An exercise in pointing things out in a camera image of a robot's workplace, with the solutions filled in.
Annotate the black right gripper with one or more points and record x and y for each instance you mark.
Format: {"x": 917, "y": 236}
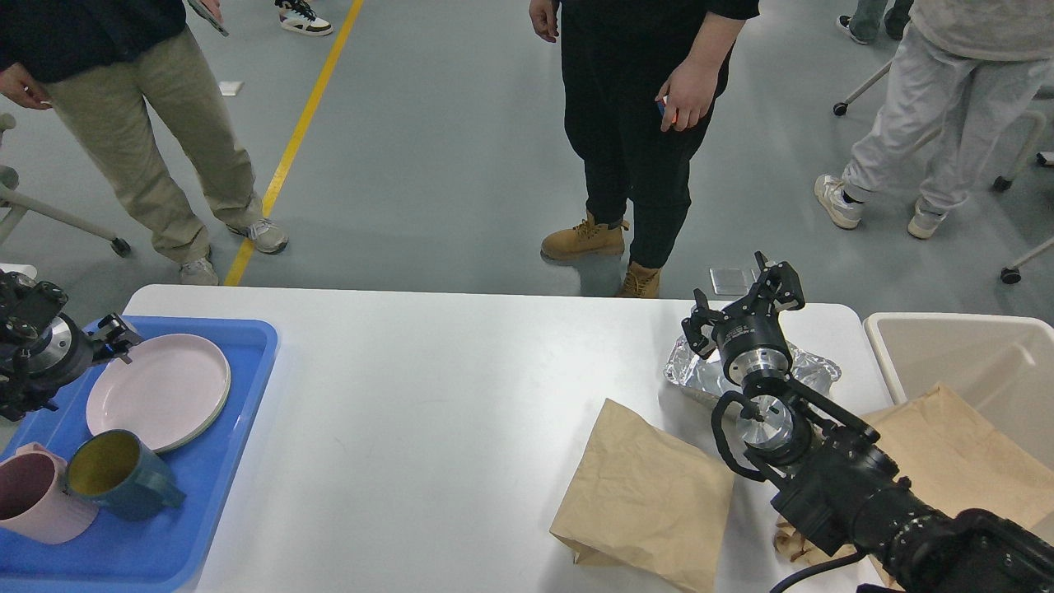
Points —
{"x": 753, "y": 343}

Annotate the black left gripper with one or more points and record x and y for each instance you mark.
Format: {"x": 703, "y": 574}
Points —
{"x": 32, "y": 375}

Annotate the pink plate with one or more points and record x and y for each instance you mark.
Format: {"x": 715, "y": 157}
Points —
{"x": 167, "y": 391}

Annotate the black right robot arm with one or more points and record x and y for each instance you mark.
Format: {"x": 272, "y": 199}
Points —
{"x": 833, "y": 481}

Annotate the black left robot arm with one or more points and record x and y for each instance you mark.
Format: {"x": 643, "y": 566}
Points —
{"x": 27, "y": 308}

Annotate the aluminium foil tray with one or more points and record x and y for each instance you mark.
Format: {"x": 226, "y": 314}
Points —
{"x": 704, "y": 379}

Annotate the green plate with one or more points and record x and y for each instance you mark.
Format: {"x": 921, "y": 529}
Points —
{"x": 218, "y": 406}

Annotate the blue mug yellow inside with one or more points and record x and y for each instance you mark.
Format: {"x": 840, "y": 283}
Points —
{"x": 119, "y": 473}

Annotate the white chair legs left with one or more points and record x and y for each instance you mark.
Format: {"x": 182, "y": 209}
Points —
{"x": 18, "y": 205}

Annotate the pink mug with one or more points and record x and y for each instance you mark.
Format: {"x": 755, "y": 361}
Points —
{"x": 34, "y": 498}

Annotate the colourful puzzle cube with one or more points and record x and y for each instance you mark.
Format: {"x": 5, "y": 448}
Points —
{"x": 662, "y": 104}

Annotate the blue plastic tray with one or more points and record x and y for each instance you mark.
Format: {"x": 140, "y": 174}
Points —
{"x": 161, "y": 554}

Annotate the flat brown paper bag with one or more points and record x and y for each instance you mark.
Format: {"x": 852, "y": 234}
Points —
{"x": 646, "y": 499}

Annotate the crumpled brown paper ball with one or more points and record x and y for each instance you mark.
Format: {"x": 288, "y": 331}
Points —
{"x": 791, "y": 544}

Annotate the beige plastic bin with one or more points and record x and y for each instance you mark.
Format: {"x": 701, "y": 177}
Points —
{"x": 1000, "y": 365}

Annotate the person in black clothes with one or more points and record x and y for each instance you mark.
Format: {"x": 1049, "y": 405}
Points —
{"x": 618, "y": 57}

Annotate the large brown paper bag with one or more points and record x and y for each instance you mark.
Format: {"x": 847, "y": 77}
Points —
{"x": 957, "y": 460}

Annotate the person in khaki trousers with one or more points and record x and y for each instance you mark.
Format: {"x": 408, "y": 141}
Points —
{"x": 104, "y": 66}

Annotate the person in grey sweatpants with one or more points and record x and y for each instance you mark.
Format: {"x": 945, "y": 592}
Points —
{"x": 967, "y": 68}

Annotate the white sneaker top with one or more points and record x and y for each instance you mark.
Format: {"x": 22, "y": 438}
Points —
{"x": 299, "y": 16}

